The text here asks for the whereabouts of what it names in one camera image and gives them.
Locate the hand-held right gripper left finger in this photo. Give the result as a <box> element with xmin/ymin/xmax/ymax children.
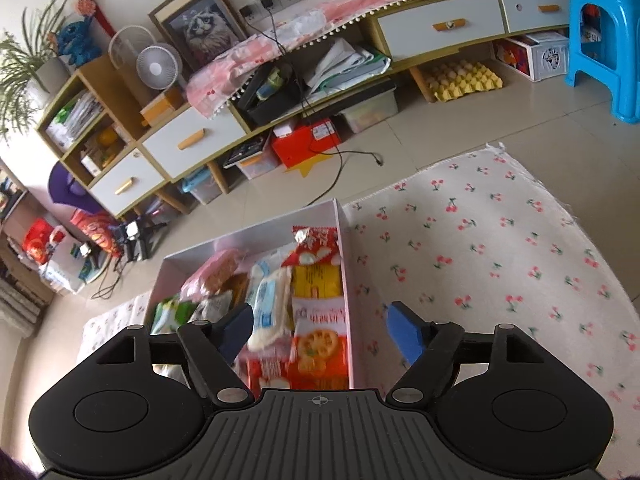
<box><xmin>95</xmin><ymin>302</ymin><xmax>256</xmax><ymax>407</ymax></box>

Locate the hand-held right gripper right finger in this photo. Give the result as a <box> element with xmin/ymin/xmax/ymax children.
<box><xmin>385</xmin><ymin>301</ymin><xmax>546</xmax><ymax>406</ymax></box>

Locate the small silver snack packet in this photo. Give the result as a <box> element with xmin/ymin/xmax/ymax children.
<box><xmin>192</xmin><ymin>294</ymin><xmax>233</xmax><ymax>322</ymax></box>

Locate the white bread packet blue label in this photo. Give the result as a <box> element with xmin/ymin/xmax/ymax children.
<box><xmin>247</xmin><ymin>260</ymin><xmax>295</xmax><ymax>353</ymax></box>

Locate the gold brown snack packet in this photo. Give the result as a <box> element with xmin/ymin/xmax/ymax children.
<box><xmin>220</xmin><ymin>274</ymin><xmax>251</xmax><ymax>311</ymax></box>

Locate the pink snack packet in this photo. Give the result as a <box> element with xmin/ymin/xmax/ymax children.
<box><xmin>180</xmin><ymin>249</ymin><xmax>246</xmax><ymax>301</ymax></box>

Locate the red white snack packet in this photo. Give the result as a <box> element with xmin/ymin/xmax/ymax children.
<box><xmin>235</xmin><ymin>352</ymin><xmax>351</xmax><ymax>392</ymax></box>

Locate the green biscuit packet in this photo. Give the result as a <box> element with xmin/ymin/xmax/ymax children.
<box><xmin>149</xmin><ymin>296</ymin><xmax>198</xmax><ymax>336</ymax></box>

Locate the orange flower biscuit packet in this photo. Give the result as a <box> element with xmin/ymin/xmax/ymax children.
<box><xmin>290</xmin><ymin>296</ymin><xmax>349</xmax><ymax>376</ymax></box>

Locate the yellow snack packet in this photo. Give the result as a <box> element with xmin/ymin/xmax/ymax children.
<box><xmin>291</xmin><ymin>264</ymin><xmax>345</xmax><ymax>301</ymax></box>

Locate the pink cardboard box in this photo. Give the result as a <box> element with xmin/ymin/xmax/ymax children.
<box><xmin>145</xmin><ymin>199</ymin><xmax>358</xmax><ymax>391</ymax></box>

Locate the cherry print tablecloth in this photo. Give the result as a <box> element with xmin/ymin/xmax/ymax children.
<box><xmin>77</xmin><ymin>142</ymin><xmax>640</xmax><ymax>461</ymax></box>

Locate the black tripod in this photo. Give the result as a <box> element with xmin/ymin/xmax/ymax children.
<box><xmin>107</xmin><ymin>212</ymin><xmax>171</xmax><ymax>262</ymax></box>

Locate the clear bin blue lid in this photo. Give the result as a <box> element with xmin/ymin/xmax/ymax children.
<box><xmin>180</xmin><ymin>169</ymin><xmax>223</xmax><ymax>206</ymax></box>

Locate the small clear storage bin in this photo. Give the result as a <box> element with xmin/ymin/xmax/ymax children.
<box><xmin>232</xmin><ymin>145</ymin><xmax>281</xmax><ymax>181</ymax></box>

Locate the round red bag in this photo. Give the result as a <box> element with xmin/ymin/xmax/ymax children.
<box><xmin>70</xmin><ymin>209</ymin><xmax>123</xmax><ymax>260</ymax></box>

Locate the yellow star mat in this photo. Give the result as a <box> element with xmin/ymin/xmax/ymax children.
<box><xmin>285</xmin><ymin>152</ymin><xmax>333</xmax><ymax>178</ymax></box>

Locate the white paper bag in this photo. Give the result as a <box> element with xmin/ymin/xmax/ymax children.
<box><xmin>40</xmin><ymin>232</ymin><xmax>93</xmax><ymax>295</ymax></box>

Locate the red cardboard box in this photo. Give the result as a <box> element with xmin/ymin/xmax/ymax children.
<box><xmin>271</xmin><ymin>119</ymin><xmax>343</xmax><ymax>170</ymax></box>

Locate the red gift bag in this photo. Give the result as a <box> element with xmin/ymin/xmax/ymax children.
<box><xmin>22</xmin><ymin>217</ymin><xmax>68</xmax><ymax>266</ymax></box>

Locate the purple hat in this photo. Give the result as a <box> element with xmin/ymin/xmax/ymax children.
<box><xmin>48</xmin><ymin>162</ymin><xmax>101</xmax><ymax>221</ymax></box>

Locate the large clear storage bin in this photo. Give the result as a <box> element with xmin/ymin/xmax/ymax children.
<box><xmin>336</xmin><ymin>85</ymin><xmax>400</xmax><ymax>135</ymax></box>

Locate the black storage bin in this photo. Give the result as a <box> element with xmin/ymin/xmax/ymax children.
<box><xmin>235</xmin><ymin>62</ymin><xmax>306</xmax><ymax>126</ymax></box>

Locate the brown cardboard box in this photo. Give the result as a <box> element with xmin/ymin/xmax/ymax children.
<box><xmin>140</xmin><ymin>87</ymin><xmax>186</xmax><ymax>126</ymax></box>

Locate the yellow egg tray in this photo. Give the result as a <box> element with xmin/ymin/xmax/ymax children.
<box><xmin>422</xmin><ymin>59</ymin><xmax>503</xmax><ymax>102</ymax></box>

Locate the stack of papers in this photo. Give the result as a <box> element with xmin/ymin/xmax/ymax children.
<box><xmin>47</xmin><ymin>92</ymin><xmax>108</xmax><ymax>151</ymax></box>

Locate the small white fan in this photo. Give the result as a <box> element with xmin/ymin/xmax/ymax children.
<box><xmin>136</xmin><ymin>42</ymin><xmax>184</xmax><ymax>92</ymax></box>

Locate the pile of folded papers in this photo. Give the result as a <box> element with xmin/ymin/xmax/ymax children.
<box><xmin>305</xmin><ymin>37</ymin><xmax>392</xmax><ymax>96</ymax></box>

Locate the long wooden cabinet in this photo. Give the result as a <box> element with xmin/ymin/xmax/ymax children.
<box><xmin>35</xmin><ymin>0</ymin><xmax>576</xmax><ymax>221</ymax></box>

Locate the pink lace cloth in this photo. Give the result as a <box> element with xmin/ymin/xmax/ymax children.
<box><xmin>185</xmin><ymin>0</ymin><xmax>436</xmax><ymax>118</ymax></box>

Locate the framed cat picture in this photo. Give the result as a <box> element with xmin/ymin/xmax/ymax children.
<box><xmin>148</xmin><ymin>0</ymin><xmax>249</xmax><ymax>73</ymax></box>

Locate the white printed crate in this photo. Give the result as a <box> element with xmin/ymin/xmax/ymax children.
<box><xmin>492</xmin><ymin>32</ymin><xmax>571</xmax><ymax>82</ymax></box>

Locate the grey plant pot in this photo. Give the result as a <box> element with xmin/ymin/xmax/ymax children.
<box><xmin>25</xmin><ymin>57</ymin><xmax>71</xmax><ymax>96</ymax></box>

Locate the blue plush toy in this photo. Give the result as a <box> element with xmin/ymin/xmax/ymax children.
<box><xmin>55</xmin><ymin>15</ymin><xmax>103</xmax><ymax>67</ymax></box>

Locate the green potted plant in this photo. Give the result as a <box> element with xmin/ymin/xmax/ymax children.
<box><xmin>0</xmin><ymin>0</ymin><xmax>68</xmax><ymax>146</ymax></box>

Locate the blue plastic stool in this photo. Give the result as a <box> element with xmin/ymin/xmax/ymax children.
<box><xmin>565</xmin><ymin>0</ymin><xmax>640</xmax><ymax>125</ymax></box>

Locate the black floor cable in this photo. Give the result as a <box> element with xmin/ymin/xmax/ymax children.
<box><xmin>90</xmin><ymin>255</ymin><xmax>136</xmax><ymax>301</ymax></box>

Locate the white drawer orange handle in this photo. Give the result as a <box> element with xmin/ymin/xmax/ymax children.
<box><xmin>375</xmin><ymin>0</ymin><xmax>507</xmax><ymax>61</ymax></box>
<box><xmin>89</xmin><ymin>150</ymin><xmax>168</xmax><ymax>216</ymax></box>
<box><xmin>500</xmin><ymin>0</ymin><xmax>573</xmax><ymax>33</ymax></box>
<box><xmin>140</xmin><ymin>105</ymin><xmax>248</xmax><ymax>181</ymax></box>

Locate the black power cable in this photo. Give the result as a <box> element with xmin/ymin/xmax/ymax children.
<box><xmin>240</xmin><ymin>5</ymin><xmax>386</xmax><ymax>196</ymax></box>

